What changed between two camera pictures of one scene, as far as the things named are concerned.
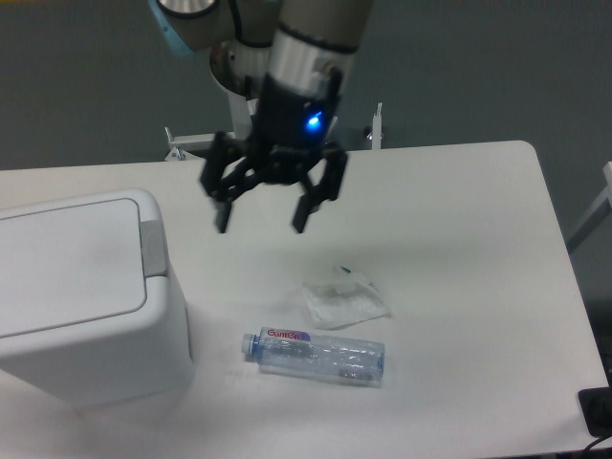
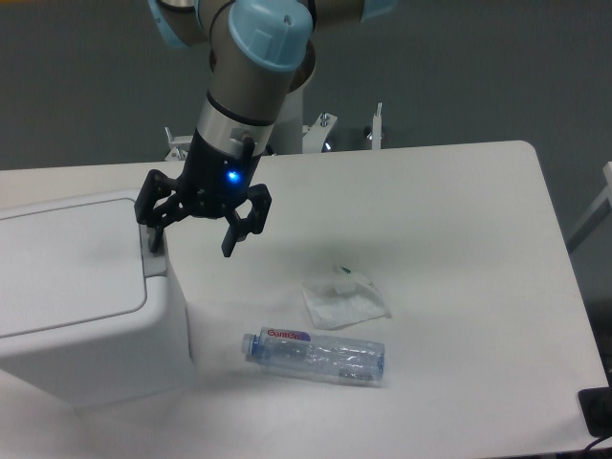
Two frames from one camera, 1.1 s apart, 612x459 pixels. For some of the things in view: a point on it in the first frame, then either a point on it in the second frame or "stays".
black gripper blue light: [292, 129] to [212, 183]
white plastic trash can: [89, 315] stays
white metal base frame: [181, 145] stays
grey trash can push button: [152, 248] stays
